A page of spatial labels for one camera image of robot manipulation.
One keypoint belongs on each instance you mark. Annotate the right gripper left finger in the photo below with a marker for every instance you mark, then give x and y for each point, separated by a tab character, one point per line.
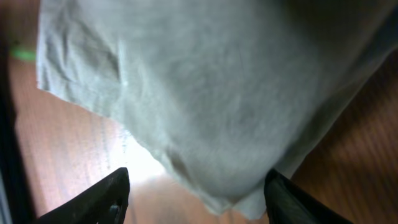
105	202

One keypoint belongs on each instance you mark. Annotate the beige shorts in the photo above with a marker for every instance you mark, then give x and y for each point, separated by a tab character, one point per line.
218	91

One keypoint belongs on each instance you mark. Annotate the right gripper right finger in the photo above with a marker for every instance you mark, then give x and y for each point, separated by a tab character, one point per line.
288	204

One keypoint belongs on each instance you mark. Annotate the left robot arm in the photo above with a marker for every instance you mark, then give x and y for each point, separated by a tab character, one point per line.
16	201

